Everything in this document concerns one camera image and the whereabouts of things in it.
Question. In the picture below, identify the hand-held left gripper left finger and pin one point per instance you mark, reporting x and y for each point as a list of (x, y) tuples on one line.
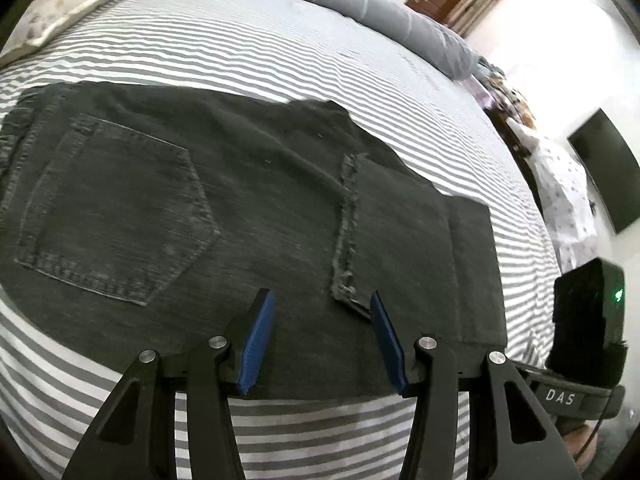
[(257, 340)]

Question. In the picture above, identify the rolled grey checked duvet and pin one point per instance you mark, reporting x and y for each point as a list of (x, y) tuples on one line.
[(400, 20)]

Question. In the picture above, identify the dark grey denim pants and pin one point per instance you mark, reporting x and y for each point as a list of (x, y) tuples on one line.
[(250, 210)]

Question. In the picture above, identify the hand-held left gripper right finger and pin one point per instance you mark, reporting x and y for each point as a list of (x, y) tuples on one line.
[(387, 345)]

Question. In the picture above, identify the black flat television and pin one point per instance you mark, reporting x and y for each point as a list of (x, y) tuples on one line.
[(610, 170)]

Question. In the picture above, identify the white polka dot cloth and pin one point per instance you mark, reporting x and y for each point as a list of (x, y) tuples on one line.
[(565, 195)]

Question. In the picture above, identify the grey white striped bed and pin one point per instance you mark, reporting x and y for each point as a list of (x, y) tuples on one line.
[(300, 60)]

